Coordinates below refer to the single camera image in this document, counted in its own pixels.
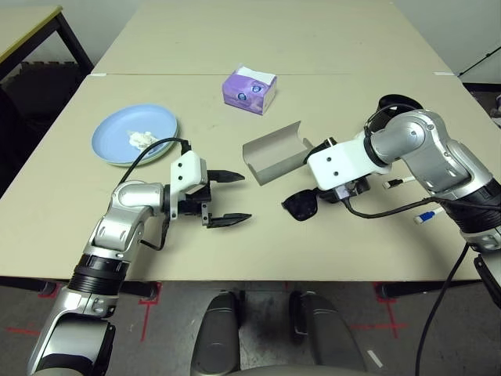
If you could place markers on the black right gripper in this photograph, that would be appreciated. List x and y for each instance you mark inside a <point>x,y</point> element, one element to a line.
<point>352,189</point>

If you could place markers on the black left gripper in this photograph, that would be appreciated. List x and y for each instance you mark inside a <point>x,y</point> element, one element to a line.
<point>193,203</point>

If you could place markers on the grey glasses case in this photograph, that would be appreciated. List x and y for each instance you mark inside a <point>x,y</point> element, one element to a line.
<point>274,156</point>

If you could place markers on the black sunglasses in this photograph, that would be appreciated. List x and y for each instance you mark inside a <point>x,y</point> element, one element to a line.
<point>301,205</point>

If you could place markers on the white tissue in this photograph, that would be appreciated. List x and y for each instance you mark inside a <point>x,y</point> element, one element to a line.
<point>141,140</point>

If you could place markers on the blue plastic plate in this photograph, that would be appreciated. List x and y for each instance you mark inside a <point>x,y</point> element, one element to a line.
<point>117,129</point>

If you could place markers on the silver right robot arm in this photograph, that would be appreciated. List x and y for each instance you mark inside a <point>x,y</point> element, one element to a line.
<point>430,149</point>

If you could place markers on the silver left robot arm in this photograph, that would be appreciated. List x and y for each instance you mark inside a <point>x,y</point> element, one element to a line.
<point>117,227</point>

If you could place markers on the purple tissue pack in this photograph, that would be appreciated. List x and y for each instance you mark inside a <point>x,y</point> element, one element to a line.
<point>242,92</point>

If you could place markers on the black plastic cup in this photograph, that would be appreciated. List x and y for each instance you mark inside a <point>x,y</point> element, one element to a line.
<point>399,102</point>

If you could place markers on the green plastic plate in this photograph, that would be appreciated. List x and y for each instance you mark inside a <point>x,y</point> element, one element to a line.
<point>119,165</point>

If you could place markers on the white marker blue cap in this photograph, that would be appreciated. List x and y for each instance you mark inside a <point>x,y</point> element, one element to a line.
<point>428,216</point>

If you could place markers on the grey robot left leg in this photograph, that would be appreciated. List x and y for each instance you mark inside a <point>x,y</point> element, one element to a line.
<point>215,337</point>

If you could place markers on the grey robot leg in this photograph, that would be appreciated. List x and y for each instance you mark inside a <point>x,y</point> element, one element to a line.
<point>329,337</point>
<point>215,337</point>

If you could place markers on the white tape piece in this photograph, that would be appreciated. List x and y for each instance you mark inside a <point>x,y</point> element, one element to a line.
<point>98,74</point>
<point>444,73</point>

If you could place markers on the grey robot right leg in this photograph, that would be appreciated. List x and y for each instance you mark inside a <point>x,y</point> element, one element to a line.
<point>329,337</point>

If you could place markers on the black tripod stand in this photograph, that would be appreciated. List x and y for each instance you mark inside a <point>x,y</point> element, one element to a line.
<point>481,60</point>

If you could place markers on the black foam floor mat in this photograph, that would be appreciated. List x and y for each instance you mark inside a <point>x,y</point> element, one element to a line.
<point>35,98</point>

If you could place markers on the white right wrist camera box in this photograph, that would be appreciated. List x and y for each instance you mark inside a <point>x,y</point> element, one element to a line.
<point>344,162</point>

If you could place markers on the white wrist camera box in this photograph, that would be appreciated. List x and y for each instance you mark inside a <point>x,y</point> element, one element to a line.
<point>188,168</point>
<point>344,162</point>

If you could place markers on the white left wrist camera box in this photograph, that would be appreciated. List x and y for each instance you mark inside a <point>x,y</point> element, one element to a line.
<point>188,168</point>

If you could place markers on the wooden side table black frame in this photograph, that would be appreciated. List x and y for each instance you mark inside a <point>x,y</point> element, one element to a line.
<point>23,23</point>

